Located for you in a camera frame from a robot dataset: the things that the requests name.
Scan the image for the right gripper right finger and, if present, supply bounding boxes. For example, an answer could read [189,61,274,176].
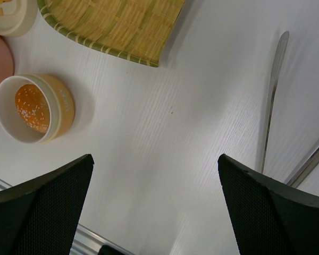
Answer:
[218,154,319,254]

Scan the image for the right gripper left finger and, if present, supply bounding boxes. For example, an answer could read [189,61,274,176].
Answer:
[0,154,94,254]

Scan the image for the sesame bun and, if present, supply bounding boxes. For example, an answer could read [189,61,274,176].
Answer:
[14,84,50,133]

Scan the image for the metal tongs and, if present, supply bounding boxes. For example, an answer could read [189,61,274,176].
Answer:
[260,31,319,188]

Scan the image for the orange lunch box bowl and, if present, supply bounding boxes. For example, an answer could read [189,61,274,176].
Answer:
[0,74,75,143]

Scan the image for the bamboo woven tray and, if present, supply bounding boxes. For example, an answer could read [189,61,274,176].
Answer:
[37,0,185,67]

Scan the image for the aluminium mounting rail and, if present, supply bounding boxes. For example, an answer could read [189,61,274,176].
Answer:
[0,179,132,254]

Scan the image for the cream lid orange handle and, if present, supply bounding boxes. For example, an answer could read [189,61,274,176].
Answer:
[0,0,38,37]

